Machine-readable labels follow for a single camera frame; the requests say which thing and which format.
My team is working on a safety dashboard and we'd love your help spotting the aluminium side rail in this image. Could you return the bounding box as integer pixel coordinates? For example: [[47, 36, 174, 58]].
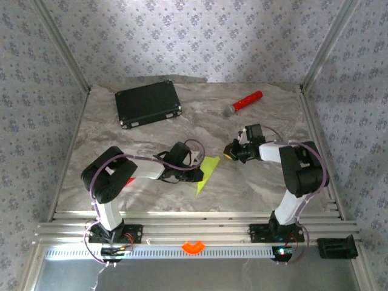
[[45, 87, 92, 222], [298, 85, 347, 221]]

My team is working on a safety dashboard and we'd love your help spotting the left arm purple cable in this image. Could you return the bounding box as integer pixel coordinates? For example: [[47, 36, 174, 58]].
[[84, 138, 206, 267]]

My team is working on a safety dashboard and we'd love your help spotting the red toy microphone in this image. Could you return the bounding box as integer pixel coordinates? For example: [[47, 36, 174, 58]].
[[223, 90, 264, 118]]

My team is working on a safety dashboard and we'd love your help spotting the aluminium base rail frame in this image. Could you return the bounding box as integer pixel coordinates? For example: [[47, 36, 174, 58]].
[[33, 210, 363, 246]]

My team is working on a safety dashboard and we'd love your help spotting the aluminium corner post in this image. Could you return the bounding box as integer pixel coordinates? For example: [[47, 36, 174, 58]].
[[299, 0, 362, 91], [30, 0, 92, 93]]

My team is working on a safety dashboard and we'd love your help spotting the grey slotted cable duct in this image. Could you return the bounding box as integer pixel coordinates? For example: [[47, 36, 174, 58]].
[[45, 246, 275, 260]]

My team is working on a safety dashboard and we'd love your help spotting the black hard case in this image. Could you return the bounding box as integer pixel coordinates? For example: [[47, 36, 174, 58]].
[[114, 79, 184, 130]]

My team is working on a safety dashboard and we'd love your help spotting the orange semicircle plastic piece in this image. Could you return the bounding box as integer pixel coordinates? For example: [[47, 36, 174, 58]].
[[181, 241, 206, 256]]

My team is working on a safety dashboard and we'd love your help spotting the black controller board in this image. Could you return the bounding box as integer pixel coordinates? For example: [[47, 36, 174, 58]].
[[101, 247, 134, 263]]

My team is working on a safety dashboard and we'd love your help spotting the black plastic bracket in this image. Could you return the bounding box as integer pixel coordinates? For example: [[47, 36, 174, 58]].
[[316, 234, 360, 260]]

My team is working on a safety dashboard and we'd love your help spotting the controller board with LED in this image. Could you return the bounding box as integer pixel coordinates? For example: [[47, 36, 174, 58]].
[[272, 246, 295, 262]]

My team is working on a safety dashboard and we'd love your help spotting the yellow-green paper sheet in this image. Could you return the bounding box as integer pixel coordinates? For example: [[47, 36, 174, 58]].
[[195, 156, 221, 197]]

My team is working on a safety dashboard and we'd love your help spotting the grey sheet metal panel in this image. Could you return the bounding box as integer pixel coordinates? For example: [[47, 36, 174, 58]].
[[33, 257, 361, 291]]

